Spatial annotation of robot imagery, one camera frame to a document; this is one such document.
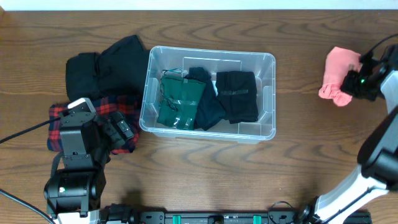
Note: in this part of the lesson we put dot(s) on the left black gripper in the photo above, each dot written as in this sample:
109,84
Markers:
116,132

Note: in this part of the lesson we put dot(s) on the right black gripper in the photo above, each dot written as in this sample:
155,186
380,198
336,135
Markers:
349,85

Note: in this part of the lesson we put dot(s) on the red navy plaid shirt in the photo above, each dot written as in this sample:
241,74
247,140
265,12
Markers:
129,105

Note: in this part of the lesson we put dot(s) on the pink printed t-shirt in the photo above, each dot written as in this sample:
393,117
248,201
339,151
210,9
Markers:
338,63

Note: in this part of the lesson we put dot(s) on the large black garment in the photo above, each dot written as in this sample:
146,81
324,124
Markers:
121,69

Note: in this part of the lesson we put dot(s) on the dark green garment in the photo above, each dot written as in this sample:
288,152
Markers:
180,100

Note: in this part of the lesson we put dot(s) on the clear plastic storage container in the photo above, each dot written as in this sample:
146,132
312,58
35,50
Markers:
177,61

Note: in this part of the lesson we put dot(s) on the dark navy garment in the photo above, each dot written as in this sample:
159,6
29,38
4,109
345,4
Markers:
209,111

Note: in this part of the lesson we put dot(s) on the black garment with tape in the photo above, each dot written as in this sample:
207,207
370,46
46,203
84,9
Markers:
237,93

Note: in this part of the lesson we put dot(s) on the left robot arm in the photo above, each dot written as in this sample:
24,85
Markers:
78,186

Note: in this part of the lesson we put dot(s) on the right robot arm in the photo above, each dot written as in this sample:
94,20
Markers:
376,172

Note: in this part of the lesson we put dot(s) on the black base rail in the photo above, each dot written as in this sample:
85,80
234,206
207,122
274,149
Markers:
125,214

